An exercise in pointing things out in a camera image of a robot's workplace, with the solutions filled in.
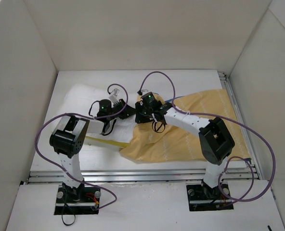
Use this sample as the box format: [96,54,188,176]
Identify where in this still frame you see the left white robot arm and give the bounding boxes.
[49,99,135,202]

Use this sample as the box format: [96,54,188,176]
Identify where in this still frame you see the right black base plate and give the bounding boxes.
[186,184,234,212]

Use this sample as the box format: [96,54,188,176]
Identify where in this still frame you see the aluminium frame rail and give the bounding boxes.
[26,71,263,185]

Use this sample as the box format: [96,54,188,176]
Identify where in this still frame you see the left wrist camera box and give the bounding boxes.
[108,88,119,104]

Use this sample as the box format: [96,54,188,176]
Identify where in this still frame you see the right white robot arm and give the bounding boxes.
[135,92,235,198]

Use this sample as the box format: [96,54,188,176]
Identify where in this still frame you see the white pillow yellow trim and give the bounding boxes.
[55,84,136,147]

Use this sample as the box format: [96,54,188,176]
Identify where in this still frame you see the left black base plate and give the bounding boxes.
[54,186,101,215]

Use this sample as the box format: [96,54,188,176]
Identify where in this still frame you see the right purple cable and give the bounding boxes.
[137,71,277,202]

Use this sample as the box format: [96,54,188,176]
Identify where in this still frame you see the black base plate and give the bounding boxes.
[54,186,101,215]
[186,184,234,212]

